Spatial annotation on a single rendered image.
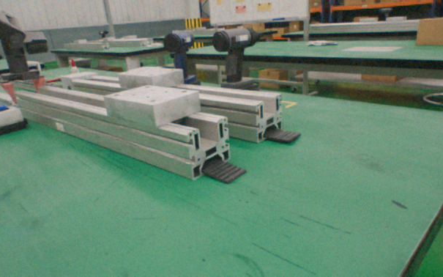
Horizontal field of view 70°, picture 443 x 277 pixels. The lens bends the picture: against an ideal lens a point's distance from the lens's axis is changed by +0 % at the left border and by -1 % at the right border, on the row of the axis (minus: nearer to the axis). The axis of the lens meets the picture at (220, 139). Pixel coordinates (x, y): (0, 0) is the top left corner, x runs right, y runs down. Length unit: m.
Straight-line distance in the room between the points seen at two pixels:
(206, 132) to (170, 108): 0.08
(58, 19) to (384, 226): 12.65
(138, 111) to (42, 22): 12.13
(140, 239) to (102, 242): 0.05
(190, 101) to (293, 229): 0.31
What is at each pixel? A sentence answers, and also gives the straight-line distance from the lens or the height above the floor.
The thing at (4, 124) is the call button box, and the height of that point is 0.81.
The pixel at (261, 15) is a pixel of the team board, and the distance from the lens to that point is 3.97.
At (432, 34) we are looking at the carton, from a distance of 2.38.
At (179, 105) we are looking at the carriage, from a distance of 0.58.
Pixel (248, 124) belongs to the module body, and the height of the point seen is 0.81.
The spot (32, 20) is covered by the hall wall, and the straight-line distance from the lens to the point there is 12.61.
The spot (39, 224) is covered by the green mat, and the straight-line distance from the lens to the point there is 0.52.
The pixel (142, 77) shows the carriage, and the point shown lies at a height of 0.90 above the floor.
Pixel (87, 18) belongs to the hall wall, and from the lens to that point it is 13.20.
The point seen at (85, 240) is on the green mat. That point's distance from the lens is 0.45.
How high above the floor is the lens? 1.03
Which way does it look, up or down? 21 degrees down
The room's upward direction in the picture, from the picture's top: 5 degrees counter-clockwise
